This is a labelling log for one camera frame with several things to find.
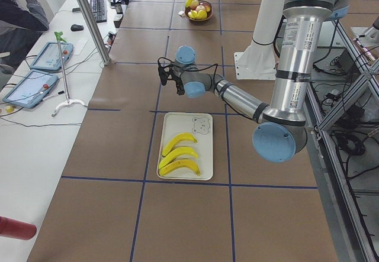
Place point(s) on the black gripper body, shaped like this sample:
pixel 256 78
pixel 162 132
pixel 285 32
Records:
pixel 178 83

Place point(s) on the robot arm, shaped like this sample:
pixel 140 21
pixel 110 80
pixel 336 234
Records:
pixel 281 129

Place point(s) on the brown wicker basket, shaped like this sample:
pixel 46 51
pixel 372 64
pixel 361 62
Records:
pixel 208 9

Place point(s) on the red yellow apple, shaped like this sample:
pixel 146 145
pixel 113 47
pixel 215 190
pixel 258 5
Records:
pixel 194 4

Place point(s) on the pink peach apple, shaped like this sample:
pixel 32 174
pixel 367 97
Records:
pixel 200 8

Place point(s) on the yellow pear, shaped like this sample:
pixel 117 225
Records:
pixel 202 15

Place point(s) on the yellow starfruit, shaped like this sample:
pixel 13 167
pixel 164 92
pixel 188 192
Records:
pixel 192 14

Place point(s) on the white bear tray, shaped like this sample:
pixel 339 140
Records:
pixel 201 127

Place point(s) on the metal cup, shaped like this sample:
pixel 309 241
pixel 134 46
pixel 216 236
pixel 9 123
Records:
pixel 118 8

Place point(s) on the black keyboard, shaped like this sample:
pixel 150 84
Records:
pixel 99 10

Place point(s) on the black computer mouse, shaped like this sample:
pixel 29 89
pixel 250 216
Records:
pixel 76 27

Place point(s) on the white hook stand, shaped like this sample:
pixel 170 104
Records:
pixel 68 102

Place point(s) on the blue teach pendant far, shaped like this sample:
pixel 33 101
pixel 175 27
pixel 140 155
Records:
pixel 49 58

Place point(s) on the blue teach pendant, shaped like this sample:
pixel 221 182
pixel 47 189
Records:
pixel 49 58
pixel 29 92

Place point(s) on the blue teach pendant near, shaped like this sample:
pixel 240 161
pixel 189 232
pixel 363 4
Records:
pixel 29 92

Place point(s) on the seated person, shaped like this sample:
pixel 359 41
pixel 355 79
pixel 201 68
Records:
pixel 22 24

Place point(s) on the small yellow object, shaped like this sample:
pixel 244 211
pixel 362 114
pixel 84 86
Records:
pixel 9 109

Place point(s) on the red cylinder bottle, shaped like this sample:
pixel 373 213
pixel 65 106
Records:
pixel 12 228

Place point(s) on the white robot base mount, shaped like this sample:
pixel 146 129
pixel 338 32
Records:
pixel 257 62

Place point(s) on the aluminium frame post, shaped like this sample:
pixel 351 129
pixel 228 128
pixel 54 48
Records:
pixel 94 31

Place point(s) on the aluminium frame rail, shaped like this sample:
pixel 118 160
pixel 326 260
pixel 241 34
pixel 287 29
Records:
pixel 342 107

